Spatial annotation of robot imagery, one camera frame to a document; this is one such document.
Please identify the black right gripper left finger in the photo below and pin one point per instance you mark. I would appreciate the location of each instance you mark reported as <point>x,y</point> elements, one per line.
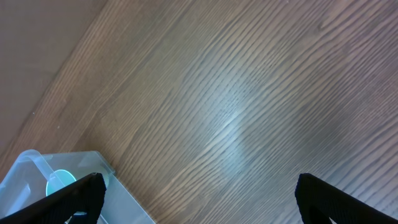
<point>35,213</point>

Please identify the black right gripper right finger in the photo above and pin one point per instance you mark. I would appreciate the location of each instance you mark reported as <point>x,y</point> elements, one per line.
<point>320,202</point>

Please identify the small mint green cup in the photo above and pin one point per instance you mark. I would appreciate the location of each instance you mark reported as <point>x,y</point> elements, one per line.
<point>60,180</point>

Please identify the clear plastic storage bin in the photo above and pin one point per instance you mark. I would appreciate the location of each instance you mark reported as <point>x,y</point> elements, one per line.
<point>26,181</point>

